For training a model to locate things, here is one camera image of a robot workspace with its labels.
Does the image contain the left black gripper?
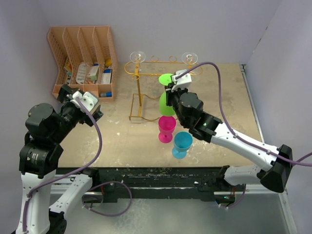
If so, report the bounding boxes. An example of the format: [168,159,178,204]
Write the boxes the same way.
[51,83,102,142]

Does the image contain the green plastic goblet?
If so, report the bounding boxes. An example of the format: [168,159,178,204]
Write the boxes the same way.
[158,74,175,117]

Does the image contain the pink plastic goblet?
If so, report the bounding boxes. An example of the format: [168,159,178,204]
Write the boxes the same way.
[158,116,176,143]

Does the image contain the tall clear flute glass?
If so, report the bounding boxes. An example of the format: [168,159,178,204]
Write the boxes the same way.
[181,52,198,65]

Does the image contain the blue plastic goblet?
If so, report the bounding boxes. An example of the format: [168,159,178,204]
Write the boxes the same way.
[172,132,193,159]

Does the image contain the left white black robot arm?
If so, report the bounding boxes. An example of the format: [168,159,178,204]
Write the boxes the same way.
[16,84,103,234]

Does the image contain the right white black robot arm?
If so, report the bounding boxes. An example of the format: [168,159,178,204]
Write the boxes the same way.
[165,86,293,193]

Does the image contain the white paper card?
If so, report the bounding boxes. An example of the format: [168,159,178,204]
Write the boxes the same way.
[76,62,87,84]

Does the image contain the colourful booklet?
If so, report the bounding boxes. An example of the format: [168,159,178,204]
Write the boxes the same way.
[63,57,73,84]

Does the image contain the white medicine box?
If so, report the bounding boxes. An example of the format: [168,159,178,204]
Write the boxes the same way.
[86,65,99,81]

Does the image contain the peach plastic file organizer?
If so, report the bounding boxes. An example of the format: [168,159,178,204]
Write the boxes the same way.
[47,26,118,102]

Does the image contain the blue capped small bottle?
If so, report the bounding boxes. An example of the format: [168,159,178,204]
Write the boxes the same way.
[100,92,112,98]

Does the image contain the white blue box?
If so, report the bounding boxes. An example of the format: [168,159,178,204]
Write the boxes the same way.
[101,68,113,84]

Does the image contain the yellow bottle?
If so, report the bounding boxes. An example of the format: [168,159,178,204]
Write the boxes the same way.
[105,58,112,67]

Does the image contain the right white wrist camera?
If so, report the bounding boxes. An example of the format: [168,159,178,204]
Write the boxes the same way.
[165,69,192,92]

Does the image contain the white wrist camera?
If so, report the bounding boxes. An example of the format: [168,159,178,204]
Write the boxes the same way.
[69,91,99,114]
[165,69,192,92]

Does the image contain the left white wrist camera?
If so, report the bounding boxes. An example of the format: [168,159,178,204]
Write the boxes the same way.
[69,91,99,114]

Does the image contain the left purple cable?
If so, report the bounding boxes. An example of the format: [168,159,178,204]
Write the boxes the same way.
[21,97,103,232]

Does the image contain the gold wire glass rack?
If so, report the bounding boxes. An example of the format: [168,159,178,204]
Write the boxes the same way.
[124,56,198,121]

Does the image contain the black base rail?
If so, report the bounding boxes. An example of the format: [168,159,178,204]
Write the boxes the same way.
[52,167,244,203]

